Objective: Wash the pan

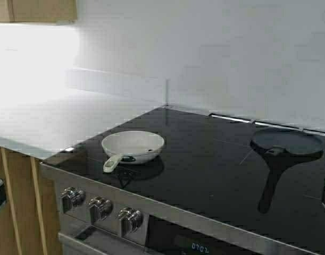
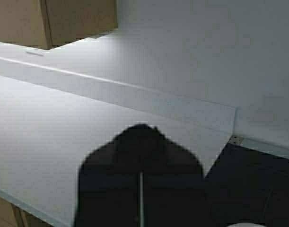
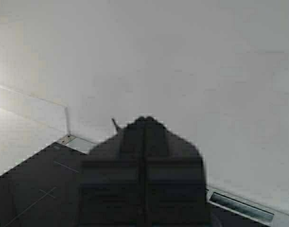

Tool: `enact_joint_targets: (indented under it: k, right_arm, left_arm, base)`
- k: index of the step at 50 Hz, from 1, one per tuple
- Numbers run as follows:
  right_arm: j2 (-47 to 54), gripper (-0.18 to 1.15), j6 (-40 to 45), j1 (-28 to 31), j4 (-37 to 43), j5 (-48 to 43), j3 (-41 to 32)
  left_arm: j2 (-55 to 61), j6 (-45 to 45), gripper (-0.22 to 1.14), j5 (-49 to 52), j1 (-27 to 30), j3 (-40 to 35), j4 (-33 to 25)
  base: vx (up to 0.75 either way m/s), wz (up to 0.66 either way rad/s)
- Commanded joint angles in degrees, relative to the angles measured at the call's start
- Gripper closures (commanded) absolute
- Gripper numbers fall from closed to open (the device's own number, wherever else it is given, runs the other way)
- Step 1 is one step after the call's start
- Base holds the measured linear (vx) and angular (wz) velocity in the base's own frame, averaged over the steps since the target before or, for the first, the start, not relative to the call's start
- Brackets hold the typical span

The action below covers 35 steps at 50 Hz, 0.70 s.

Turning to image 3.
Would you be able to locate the steel stove vent trim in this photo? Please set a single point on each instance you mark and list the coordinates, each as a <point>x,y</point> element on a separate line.
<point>238,207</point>

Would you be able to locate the black glass cooktop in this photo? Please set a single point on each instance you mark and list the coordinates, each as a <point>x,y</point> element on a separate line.
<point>42,191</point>

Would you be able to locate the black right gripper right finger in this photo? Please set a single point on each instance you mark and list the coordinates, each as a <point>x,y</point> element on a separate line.
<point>176,179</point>

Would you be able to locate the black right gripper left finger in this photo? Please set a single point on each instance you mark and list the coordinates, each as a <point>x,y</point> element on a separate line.
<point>112,185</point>

